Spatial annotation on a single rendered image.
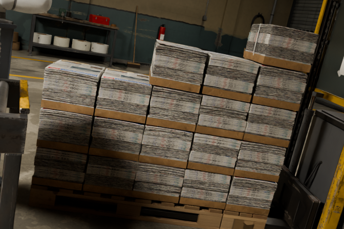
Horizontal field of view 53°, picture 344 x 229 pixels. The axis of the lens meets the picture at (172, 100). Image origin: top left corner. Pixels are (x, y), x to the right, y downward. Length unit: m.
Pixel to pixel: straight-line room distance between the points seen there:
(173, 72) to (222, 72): 0.28
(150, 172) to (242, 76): 0.77
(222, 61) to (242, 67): 0.12
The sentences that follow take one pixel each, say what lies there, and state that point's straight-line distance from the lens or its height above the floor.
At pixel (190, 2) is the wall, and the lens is 9.40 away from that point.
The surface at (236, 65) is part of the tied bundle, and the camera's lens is 1.98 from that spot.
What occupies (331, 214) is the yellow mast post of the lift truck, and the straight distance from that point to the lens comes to 2.30.
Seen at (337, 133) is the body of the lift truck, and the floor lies 0.70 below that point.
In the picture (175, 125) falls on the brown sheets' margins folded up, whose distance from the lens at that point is 1.99.
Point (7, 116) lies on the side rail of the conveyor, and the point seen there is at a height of 0.80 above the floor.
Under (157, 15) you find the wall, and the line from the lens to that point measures 9.05.
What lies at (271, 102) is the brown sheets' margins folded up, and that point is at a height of 0.86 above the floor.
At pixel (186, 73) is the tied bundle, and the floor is 0.93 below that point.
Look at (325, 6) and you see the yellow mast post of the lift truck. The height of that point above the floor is 1.51.
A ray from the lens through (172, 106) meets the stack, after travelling 1.97.
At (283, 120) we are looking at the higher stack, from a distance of 2.15.
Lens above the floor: 1.17
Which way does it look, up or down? 12 degrees down
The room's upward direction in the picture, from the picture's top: 12 degrees clockwise
